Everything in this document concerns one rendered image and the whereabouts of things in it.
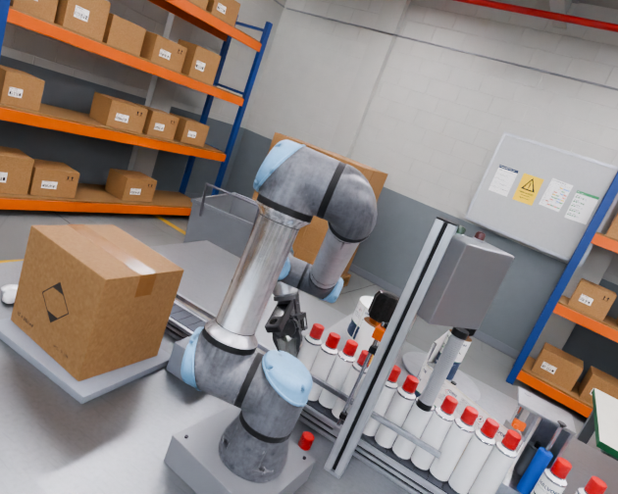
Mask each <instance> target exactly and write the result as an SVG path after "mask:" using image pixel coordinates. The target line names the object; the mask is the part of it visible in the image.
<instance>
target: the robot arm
mask: <svg viewBox="0 0 618 494"><path fill-rule="evenodd" d="M253 188H254V189H255V190H256V191H257V192H259V194H258V197H257V199H256V203H257V205H258V208H259V211H260V213H259V215H258V218H257V220H256V223H255V224H254V226H253V229H252V231H251V234H250V236H249V239H248V241H247V243H246V246H245V248H244V251H243V253H242V256H241V258H240V260H239V263H238V265H237V268H236V270H235V273H234V275H233V277H232V281H231V284H230V286H229V289H228V291H227V293H226V296H225V298H224V301H223V303H222V306H221V308H220V310H219V313H218V314H217V317H216V318H215V319H213V320H210V321H207V322H206V323H205V326H203V327H198V328H196V329H195V331H194V332H193V334H192V335H191V337H190V339H189V343H188V345H187V346H186V349H185V352H184V355H183V358H182V362H181V369H180V374H181V378H182V380H183V381H184V382H185V383H187V384H189V385H191V386H193V387H195V388H196V390H198V391H203V392H205V393H207V394H210V395H212V396H214V397H216V398H218V399H221V400H223V401H225V402H227V403H229V404H232V405H234V406H236V407H238V408H241V411H240V414H239V415H238V416H237V417H236V418H235V419H234V420H233V421H232V422H231V423H230V424H229V425H228V426H227V427H226V429H225V430H224V432H223V434H222V436H221V438H220V441H219V444H218V451H219V455H220V458H221V460H222V462H223V463H224V465H225V466H226V467H227V468H228V469H229V470H230V471H231V472H233V473H234V474H235V475H237V476H239V477H241V478H243V479H245V480H248V481H252V482H269V481H272V480H274V479H276V478H277V477H279V476H280V474H281V473H282V472H283V468H284V466H285V464H286V461H287V453H288V441H289V436H290V434H291V433H292V431H293V429H294V426H295V424H296V422H297V420H298V418H299V416H300V414H301V412H302V409H303V407H304V406H305V405H306V403H307V401H308V396H309V394H310V391H311V389H312V384H313V382H312V377H311V374H310V372H309V370H307V369H306V367H305V366H304V365H303V364H302V363H301V362H300V361H299V360H298V359H296V357H297V355H298V352H299V350H300V347H301V345H302V344H301V342H302V333H301V332H302V330H306V329H308V324H307V317H306V312H301V310H300V302H299V294H298V292H297V291H298V289H299V290H302V291H304V292H306V293H308V294H311V295H313V296H315V297H317V298H319V299H320V300H324V301H327V302H329V303H334V302H335V301H336V299H337V297H338V295H339V293H340V290H341V288H342V285H343V283H344V280H343V279H342V278H341V277H340V276H341V275H342V273H343V271H344V269H345V268H346V266H347V264H348V262H349V261H350V259H351V257H352V255H353V253H354V252H355V250H356V248H357V246H358V245H359V243H360V242H363V241H364V240H366V239H367V238H368V237H369V235H370V234H371V232H372V230H373V229H374V226H375V224H376V220H377V202H376V197H375V194H374V191H373V189H372V187H371V185H370V183H369V181H368V180H367V178H366V177H365V176H364V175H363V174H361V173H360V172H359V171H358V170H357V169H355V168H354V167H352V166H350V165H348V164H345V163H343V162H341V161H338V160H336V159H334V158H331V157H329V156H327V155H324V154H322V153H320V152H317V151H315V150H313V149H310V148H308V147H306V145H304V144H302V145H301V144H298V143H296V142H293V141H290V140H282V141H280V142H279V143H277V144H276V145H275V146H274V148H273V149H272V150H271V151H270V153H269V154H268V156H267V157H266V159H265V160H264V162H263V164H262V165H261V167H260V169H259V171H258V173H257V174H256V178H255V180H254V183H253ZM313 216H316V217H318V218H320V219H324V220H326V221H328V226H329V228H328V231H327V233H326V236H325V238H324V240H323V243H322V245H321V247H320V250H319V252H318V255H317V257H316V259H315V262H314V264H313V265H311V264H309V263H306V262H304V261H302V260H299V259H297V258H295V257H293V250H292V245H293V242H294V240H295V238H296V235H297V233H298V231H299V229H300V228H301V227H303V226H305V225H307V224H310V222H311V221H312V219H313ZM296 292H297V293H296ZM272 293H273V295H275V296H274V301H278V304H277V305H276V307H275V308H274V310H273V312H272V314H271V315H270V317H269V319H268V321H267V323H266V324H265V329H266V331H267V332H268V333H271V332H273V341H274V344H275V346H276V348H277V350H278V351H277V350H271V351H268V352H267V353H266V354H265V355H263V354H261V353H259V352H256V351H255V350H256V348H257V346H258V340H257V337H256V335H255V331H256V329H257V327H258V324H259V322H260V320H261V318H262V316H263V314H264V311H265V309H266V307H267V304H268V302H269V300H270V297H271V295H272ZM304 318H305V320H306V325H304ZM287 336H289V337H290V338H291V337H292V339H290V340H289V341H287V338H286V337H287Z"/></svg>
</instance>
